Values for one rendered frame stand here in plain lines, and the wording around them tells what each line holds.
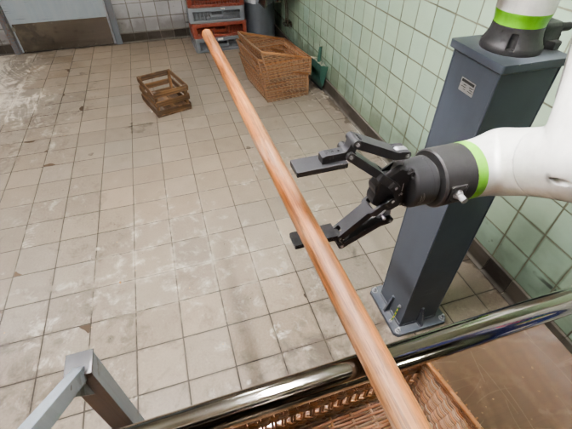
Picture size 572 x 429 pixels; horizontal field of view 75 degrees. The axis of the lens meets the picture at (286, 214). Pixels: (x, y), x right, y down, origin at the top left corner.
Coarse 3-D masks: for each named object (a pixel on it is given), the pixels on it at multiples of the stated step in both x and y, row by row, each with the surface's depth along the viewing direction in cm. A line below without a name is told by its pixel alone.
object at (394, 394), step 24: (216, 48) 95; (240, 96) 75; (264, 144) 62; (288, 192) 52; (312, 216) 49; (312, 240) 46; (336, 264) 43; (336, 288) 41; (336, 312) 40; (360, 312) 38; (360, 336) 36; (360, 360) 36; (384, 360) 34; (384, 384) 33; (384, 408) 33; (408, 408) 31
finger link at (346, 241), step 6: (390, 216) 59; (366, 222) 59; (372, 222) 59; (378, 222) 58; (384, 222) 59; (390, 222) 60; (360, 228) 59; (366, 228) 59; (372, 228) 59; (354, 234) 59; (360, 234) 59; (348, 240) 59; (354, 240) 60; (342, 246) 59
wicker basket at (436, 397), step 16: (416, 368) 84; (432, 368) 81; (368, 384) 82; (416, 384) 90; (432, 384) 82; (448, 384) 78; (320, 400) 80; (336, 400) 82; (352, 400) 87; (368, 400) 90; (432, 400) 84; (448, 400) 78; (272, 416) 77; (288, 416) 80; (304, 416) 83; (320, 416) 86; (336, 416) 88; (352, 416) 88; (368, 416) 88; (384, 416) 88; (432, 416) 85; (448, 416) 79; (464, 416) 73
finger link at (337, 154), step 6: (354, 138) 47; (348, 144) 47; (324, 150) 48; (330, 150) 48; (336, 150) 48; (342, 150) 48; (348, 150) 47; (354, 150) 48; (318, 156) 48; (324, 156) 47; (330, 156) 47; (336, 156) 47; (342, 156) 48; (324, 162) 47; (330, 162) 48
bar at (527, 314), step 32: (480, 320) 41; (512, 320) 41; (544, 320) 42; (416, 352) 38; (448, 352) 39; (64, 384) 53; (96, 384) 62; (288, 384) 36; (320, 384) 36; (352, 384) 37; (32, 416) 44; (128, 416) 73; (160, 416) 34; (192, 416) 34; (224, 416) 34; (256, 416) 35
